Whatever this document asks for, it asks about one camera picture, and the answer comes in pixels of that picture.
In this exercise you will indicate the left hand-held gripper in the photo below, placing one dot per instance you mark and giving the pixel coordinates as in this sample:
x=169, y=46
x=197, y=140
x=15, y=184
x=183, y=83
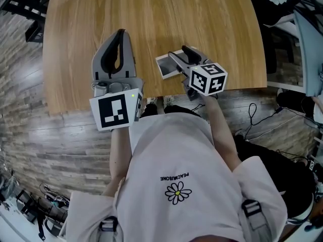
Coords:
x=114, y=108

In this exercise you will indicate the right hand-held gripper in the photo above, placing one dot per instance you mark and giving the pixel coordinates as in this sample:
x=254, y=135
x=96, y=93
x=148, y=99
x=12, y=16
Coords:
x=208, y=78

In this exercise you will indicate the white glasses case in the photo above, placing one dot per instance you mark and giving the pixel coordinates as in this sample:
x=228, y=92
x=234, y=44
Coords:
x=165, y=65

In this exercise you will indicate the person's right forearm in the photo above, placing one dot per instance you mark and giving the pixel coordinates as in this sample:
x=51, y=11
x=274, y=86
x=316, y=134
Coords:
x=222, y=135

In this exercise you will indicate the person's left forearm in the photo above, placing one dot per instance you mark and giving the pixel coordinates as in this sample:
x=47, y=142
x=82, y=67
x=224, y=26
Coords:
x=121, y=155

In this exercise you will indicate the person's white shoe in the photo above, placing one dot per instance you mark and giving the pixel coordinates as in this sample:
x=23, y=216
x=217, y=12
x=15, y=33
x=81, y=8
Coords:
x=168, y=100
x=152, y=100

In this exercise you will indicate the person's black trousers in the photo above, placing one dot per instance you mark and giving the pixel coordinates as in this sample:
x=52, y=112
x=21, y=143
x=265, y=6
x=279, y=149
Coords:
x=174, y=110

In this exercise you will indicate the white daisy print t-shirt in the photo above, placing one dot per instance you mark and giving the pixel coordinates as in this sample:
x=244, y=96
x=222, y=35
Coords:
x=181, y=160

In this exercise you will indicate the grey curved board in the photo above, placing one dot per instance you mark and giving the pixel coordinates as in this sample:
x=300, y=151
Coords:
x=306, y=54

